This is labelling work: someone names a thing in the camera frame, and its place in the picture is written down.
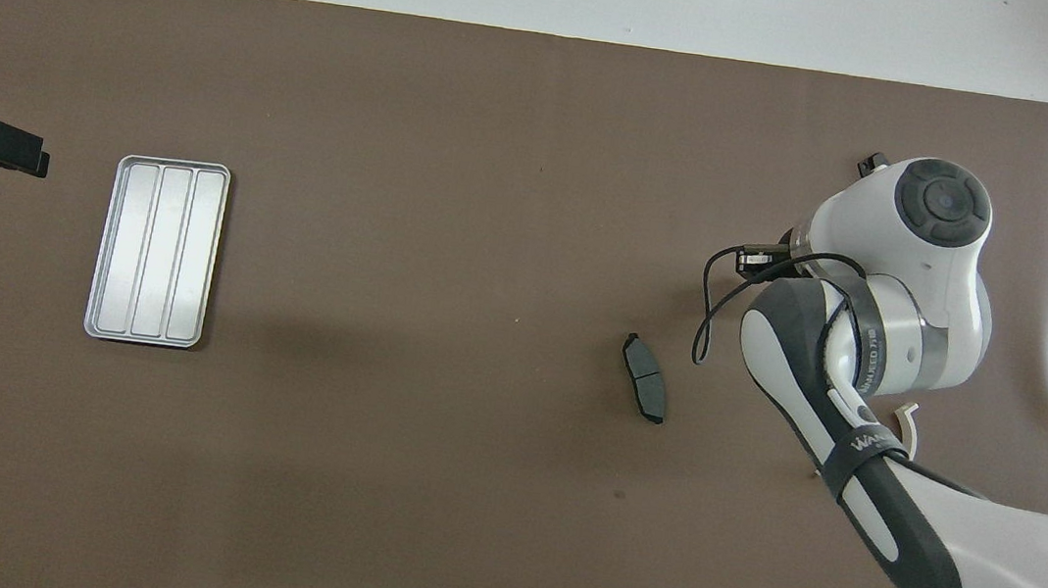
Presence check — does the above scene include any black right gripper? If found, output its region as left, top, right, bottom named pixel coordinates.
left=733, top=242, right=793, bottom=284

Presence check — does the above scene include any silver ribbed metal tray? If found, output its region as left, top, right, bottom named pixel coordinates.
left=82, top=151, right=233, bottom=353

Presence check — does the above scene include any long dark grey brake pad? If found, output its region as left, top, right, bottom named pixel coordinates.
left=613, top=331, right=675, bottom=427

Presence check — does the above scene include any brown paper table mat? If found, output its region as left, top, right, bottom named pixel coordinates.
left=0, top=0, right=1048, bottom=588

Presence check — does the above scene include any white curved plastic bracket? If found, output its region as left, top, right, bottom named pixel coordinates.
left=814, top=391, right=924, bottom=494

